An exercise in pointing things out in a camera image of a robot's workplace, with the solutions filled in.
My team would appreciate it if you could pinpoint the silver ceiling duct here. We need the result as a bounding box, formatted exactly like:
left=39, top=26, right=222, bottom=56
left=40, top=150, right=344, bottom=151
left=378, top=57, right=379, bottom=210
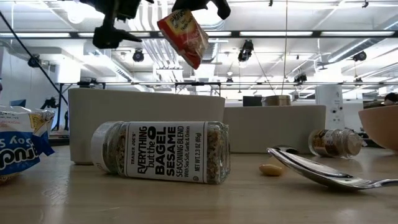
left=326, top=37, right=382, bottom=63

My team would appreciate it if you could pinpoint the peach plastic bowl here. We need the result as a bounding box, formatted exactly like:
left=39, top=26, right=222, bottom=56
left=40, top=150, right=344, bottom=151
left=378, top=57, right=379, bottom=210
left=358, top=105, right=398, bottom=153

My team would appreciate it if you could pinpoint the black monitor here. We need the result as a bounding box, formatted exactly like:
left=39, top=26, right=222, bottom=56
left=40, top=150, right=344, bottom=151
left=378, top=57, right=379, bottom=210
left=242, top=95, right=263, bottom=107

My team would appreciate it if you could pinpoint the blue white ramen packet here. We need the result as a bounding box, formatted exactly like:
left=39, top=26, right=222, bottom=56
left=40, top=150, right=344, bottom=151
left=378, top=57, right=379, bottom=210
left=0, top=105, right=56, bottom=182

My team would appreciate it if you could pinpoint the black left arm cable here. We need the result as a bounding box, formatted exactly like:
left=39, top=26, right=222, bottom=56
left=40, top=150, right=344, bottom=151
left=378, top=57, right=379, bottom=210
left=0, top=11, right=68, bottom=105

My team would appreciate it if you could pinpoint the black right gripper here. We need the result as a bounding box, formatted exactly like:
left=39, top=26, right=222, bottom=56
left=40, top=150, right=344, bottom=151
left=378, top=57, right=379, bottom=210
left=172, top=0, right=231, bottom=20

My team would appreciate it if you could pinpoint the orange-handled silver spoon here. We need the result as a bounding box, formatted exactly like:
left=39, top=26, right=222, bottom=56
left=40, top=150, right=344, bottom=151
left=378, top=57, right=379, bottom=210
left=258, top=154, right=286, bottom=177

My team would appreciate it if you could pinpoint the white pillar box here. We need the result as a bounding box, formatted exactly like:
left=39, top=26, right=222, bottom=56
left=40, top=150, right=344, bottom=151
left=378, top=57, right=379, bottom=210
left=315, top=84, right=345, bottom=131

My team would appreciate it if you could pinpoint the person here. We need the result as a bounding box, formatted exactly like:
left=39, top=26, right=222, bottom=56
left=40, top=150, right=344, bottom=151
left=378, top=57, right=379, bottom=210
left=384, top=92, right=398, bottom=106

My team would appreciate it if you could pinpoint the all-metal silver spoon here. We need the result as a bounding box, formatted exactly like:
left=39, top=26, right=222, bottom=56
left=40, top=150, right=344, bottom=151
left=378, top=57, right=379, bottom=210
left=266, top=146, right=398, bottom=191

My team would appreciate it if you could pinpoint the thin hanging wire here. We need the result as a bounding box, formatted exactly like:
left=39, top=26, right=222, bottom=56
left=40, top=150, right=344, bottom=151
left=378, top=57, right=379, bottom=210
left=281, top=0, right=289, bottom=96

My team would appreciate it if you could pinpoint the grey plastic bin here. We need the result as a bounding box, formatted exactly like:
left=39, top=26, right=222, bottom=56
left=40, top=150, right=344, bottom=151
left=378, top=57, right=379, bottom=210
left=223, top=104, right=326, bottom=154
left=67, top=88, right=226, bottom=165

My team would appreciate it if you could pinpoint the bagel seasoning glass jar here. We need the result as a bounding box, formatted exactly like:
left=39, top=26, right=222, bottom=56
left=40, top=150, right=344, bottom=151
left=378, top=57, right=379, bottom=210
left=90, top=120, right=231, bottom=185

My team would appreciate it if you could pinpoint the small glass spice jar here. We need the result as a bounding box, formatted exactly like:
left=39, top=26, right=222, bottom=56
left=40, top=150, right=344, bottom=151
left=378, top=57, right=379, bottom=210
left=308, top=128, right=367, bottom=159

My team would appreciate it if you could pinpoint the red yellow ramen packet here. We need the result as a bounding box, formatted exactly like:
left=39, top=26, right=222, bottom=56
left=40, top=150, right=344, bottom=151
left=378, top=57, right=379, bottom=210
left=157, top=8, right=210, bottom=70

